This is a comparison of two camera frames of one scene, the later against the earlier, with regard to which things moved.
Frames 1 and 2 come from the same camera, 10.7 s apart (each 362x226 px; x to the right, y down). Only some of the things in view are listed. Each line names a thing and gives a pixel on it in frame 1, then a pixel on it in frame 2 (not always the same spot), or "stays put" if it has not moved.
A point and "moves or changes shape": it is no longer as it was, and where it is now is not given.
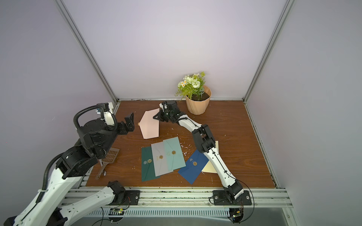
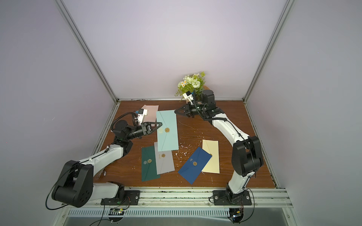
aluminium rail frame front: (192, 197) stays put
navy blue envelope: (194, 165) stays put
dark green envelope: (148, 171) stays put
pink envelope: (150, 126) moves or changes shape
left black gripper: (128, 126) -> (145, 129)
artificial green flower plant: (192, 86) stays put
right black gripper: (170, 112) -> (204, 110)
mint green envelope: (175, 152) -> (167, 133)
